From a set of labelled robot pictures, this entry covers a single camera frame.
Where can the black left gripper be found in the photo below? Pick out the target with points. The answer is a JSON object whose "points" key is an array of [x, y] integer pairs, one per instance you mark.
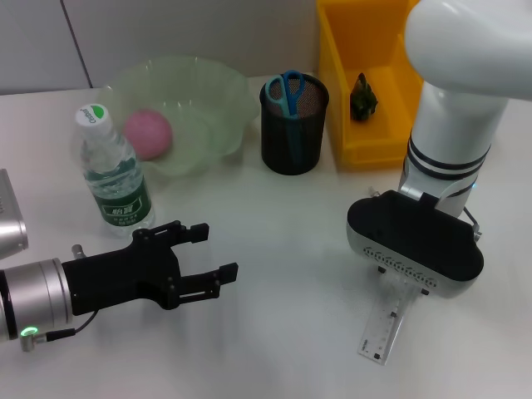
{"points": [[124, 274]]}

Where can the clear plastic ruler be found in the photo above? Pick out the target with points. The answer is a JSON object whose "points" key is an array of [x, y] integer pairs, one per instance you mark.
{"points": [[384, 328]]}

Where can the green label water bottle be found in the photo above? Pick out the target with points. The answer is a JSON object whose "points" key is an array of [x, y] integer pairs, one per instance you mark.
{"points": [[120, 199]]}

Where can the pink peach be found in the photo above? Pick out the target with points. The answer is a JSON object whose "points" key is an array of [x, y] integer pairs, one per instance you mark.
{"points": [[147, 135]]}

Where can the green plastic wrapper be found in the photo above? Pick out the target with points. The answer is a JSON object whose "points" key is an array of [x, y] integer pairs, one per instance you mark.
{"points": [[365, 101]]}

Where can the blue scissors with sheath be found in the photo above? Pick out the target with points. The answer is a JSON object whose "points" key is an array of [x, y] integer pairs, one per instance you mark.
{"points": [[289, 99]]}

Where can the black mesh pen holder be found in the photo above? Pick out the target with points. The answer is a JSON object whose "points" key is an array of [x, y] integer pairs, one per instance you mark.
{"points": [[278, 141]]}

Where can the translucent green fruit bowl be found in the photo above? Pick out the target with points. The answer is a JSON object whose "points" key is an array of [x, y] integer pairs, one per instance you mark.
{"points": [[199, 108]]}

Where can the yellow plastic bin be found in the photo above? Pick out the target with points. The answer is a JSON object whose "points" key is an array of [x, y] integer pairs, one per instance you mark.
{"points": [[365, 141]]}

